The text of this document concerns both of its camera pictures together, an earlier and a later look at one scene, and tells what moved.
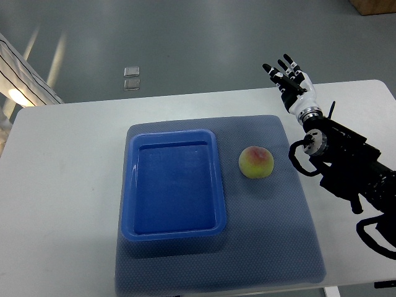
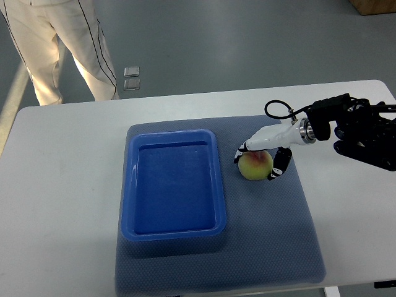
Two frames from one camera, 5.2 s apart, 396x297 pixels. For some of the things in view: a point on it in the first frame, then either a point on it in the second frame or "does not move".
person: (20, 81) → (35, 25)
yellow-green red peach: (256, 162) does not move
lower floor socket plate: (132, 85) does not move
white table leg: (331, 291) does not move
